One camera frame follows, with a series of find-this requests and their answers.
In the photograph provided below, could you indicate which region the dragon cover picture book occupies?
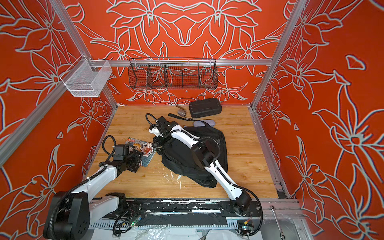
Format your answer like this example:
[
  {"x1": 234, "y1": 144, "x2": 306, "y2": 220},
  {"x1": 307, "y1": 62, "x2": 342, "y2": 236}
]
[{"x1": 126, "y1": 138, "x2": 154, "y2": 167}]

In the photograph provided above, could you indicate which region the black student backpack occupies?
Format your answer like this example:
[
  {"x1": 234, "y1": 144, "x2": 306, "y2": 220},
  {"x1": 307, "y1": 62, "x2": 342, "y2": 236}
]
[{"x1": 153, "y1": 126, "x2": 228, "y2": 189}]

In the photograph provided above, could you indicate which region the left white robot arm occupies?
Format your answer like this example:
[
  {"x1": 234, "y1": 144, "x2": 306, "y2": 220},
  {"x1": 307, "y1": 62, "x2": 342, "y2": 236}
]
[{"x1": 43, "y1": 143, "x2": 143, "y2": 240}]

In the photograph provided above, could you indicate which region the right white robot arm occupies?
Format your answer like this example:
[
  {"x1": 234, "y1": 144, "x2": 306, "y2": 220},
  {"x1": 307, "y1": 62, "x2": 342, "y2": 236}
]
[{"x1": 149, "y1": 117, "x2": 252, "y2": 216}]

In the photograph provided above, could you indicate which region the grey purple pouch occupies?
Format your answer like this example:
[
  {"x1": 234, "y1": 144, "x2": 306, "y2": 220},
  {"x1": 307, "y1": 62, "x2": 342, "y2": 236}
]
[{"x1": 193, "y1": 120, "x2": 216, "y2": 127}]

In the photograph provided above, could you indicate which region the black hard zip case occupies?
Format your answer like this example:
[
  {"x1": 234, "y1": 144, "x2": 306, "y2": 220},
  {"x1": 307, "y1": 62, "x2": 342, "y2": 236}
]
[{"x1": 189, "y1": 98, "x2": 222, "y2": 119}]

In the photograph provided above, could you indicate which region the green circuit board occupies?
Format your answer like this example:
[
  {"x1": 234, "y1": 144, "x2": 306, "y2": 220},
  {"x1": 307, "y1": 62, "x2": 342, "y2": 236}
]
[{"x1": 238, "y1": 221, "x2": 254, "y2": 237}]

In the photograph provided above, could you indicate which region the silver wrench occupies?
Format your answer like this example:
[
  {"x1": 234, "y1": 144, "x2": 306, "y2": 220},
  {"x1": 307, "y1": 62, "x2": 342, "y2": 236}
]
[{"x1": 270, "y1": 206, "x2": 286, "y2": 240}]

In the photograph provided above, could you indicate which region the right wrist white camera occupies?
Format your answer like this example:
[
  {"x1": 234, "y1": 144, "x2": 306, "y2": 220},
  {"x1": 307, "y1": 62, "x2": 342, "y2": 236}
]
[{"x1": 149, "y1": 126, "x2": 161, "y2": 137}]

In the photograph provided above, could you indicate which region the black strap with buckle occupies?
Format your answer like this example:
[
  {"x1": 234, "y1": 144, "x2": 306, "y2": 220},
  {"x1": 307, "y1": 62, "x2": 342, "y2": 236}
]
[{"x1": 167, "y1": 112, "x2": 196, "y2": 122}]

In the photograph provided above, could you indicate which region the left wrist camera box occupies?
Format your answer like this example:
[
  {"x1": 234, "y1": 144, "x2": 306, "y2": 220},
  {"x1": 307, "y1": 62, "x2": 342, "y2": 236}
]
[{"x1": 113, "y1": 144, "x2": 130, "y2": 161}]

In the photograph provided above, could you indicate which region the black wire wall basket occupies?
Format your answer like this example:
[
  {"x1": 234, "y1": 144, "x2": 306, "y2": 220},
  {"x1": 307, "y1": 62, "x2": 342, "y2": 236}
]
[{"x1": 128, "y1": 58, "x2": 219, "y2": 90}]

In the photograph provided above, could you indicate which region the white wire mesh basket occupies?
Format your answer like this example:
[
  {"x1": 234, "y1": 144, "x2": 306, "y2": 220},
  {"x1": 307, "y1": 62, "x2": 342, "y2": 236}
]
[{"x1": 61, "y1": 60, "x2": 113, "y2": 97}]

